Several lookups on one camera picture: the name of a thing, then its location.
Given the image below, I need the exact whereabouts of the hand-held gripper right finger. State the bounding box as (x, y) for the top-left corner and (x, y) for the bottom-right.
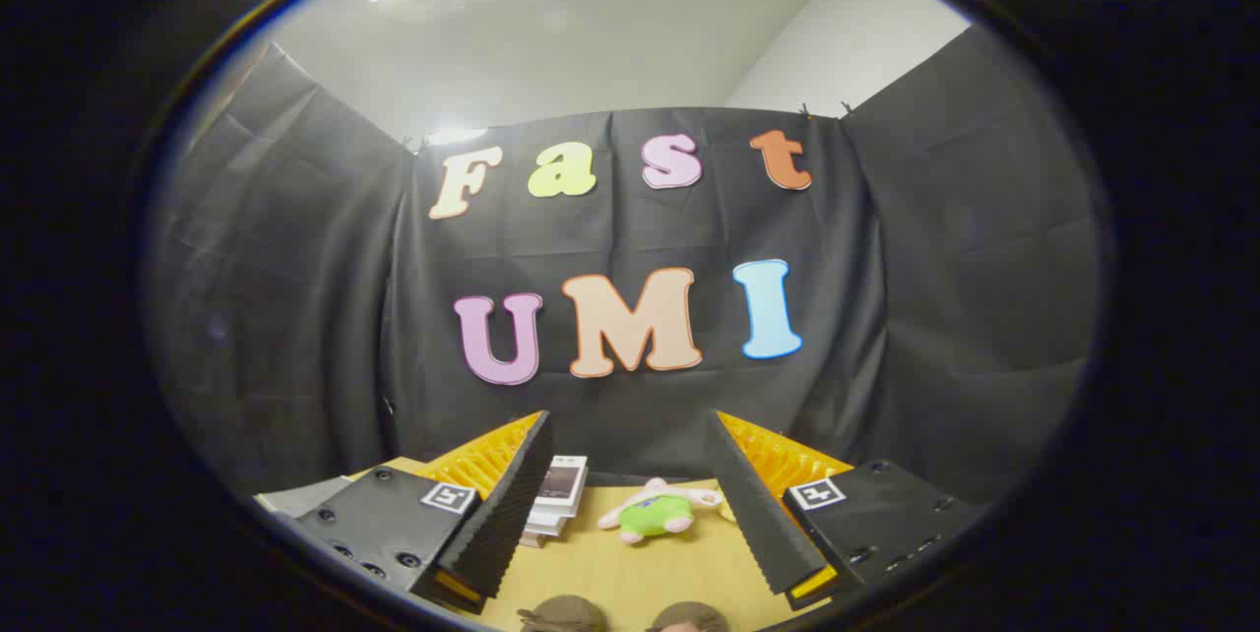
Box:
(703, 409), (987, 611)

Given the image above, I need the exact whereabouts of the white portrait cover book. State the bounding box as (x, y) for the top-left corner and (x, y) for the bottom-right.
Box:
(537, 455), (589, 510)

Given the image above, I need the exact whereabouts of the brown fuzzy slipper shoe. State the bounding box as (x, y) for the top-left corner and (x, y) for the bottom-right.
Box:
(518, 595), (609, 632)
(647, 600), (731, 632)

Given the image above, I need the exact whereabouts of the beige fabric storage box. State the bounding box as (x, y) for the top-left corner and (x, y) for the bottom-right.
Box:
(252, 475), (353, 518)

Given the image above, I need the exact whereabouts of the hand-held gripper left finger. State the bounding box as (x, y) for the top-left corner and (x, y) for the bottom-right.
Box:
(293, 410), (555, 615)

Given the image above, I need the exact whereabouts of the green and pink plush toy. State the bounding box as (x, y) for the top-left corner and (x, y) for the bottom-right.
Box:
(598, 477), (725, 545)

